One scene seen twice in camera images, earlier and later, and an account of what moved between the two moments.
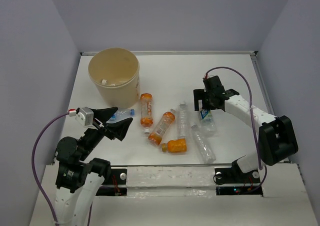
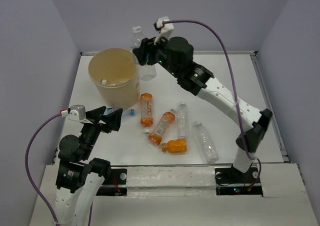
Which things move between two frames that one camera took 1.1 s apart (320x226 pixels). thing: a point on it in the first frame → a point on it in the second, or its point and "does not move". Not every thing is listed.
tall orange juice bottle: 167,119 does not move
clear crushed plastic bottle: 182,124 does not move
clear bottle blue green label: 207,124 → 147,72
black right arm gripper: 200,93 → 148,46
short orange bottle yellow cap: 177,145 does not move
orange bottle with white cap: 146,118 does not move
